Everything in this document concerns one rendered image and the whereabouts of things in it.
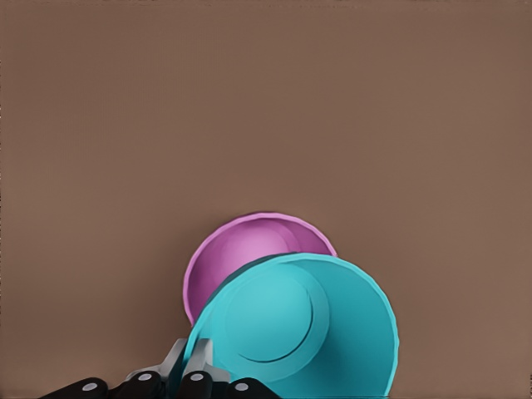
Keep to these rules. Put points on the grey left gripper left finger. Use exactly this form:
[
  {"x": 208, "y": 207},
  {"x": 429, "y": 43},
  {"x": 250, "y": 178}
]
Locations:
[{"x": 158, "y": 376}]

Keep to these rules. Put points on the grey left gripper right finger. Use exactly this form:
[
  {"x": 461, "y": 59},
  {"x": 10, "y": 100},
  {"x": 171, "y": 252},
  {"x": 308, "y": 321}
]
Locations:
[{"x": 203, "y": 370}]

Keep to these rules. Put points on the blue bowl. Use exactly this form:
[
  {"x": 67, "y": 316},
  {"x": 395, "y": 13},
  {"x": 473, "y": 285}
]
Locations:
[{"x": 332, "y": 316}]

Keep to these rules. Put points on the pink bowl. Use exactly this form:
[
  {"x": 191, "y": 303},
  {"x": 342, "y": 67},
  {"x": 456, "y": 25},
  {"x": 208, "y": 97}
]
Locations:
[{"x": 245, "y": 249}]

